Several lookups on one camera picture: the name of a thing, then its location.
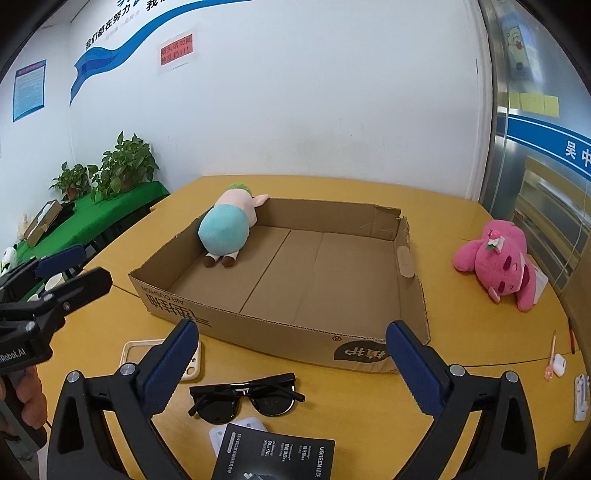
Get blue and pink plush doll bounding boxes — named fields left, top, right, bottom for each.
left=198, top=182, right=271, bottom=269

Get pink pen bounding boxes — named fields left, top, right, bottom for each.
left=545, top=330, right=558, bottom=381

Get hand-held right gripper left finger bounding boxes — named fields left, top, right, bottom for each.
left=46, top=318, right=218, bottom=480

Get cartoon sheep poster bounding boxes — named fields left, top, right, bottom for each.
left=501, top=21, right=529, bottom=77

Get blue framed wall poster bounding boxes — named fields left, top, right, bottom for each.
left=12, top=59, right=48, bottom=123

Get green cloth covered table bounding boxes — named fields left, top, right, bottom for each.
left=0, top=181, right=171, bottom=278

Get white plastic gadget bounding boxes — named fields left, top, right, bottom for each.
left=574, top=375, right=591, bottom=422

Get white phone case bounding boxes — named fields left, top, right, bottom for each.
left=121, top=339, right=202, bottom=381

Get large potted plant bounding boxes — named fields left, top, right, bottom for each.
left=90, top=131, right=160, bottom=204

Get small cardboard box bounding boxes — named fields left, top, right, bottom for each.
left=23, top=199, right=63, bottom=247

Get person's left hand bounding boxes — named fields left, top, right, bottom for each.
left=16, top=367, right=49, bottom=448

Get red wall notice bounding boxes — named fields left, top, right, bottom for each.
left=158, top=31, right=198, bottom=77

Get blue wave wall decal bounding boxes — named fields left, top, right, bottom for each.
left=69, top=0, right=195, bottom=106

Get black sunglasses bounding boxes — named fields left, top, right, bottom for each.
left=188, top=372, right=306, bottom=424

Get white power bank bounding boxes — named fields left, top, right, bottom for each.
left=209, top=415, right=267, bottom=460

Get pink plush toy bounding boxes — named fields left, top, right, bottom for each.
left=452, top=219, right=539, bottom=313

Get small potted plant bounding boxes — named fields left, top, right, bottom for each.
left=50, top=161, right=93, bottom=201

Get glass door with blue band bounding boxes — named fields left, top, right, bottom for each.
left=480, top=0, right=591, bottom=296

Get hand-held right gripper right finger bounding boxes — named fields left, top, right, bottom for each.
left=385, top=320, right=541, bottom=480

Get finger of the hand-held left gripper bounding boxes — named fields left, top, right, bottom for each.
left=0, top=246, right=86, bottom=296
left=28, top=268, right=113, bottom=320

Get black product box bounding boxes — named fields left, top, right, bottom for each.
left=212, top=424, right=337, bottom=480

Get white card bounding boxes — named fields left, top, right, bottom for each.
left=526, top=265, right=550, bottom=305

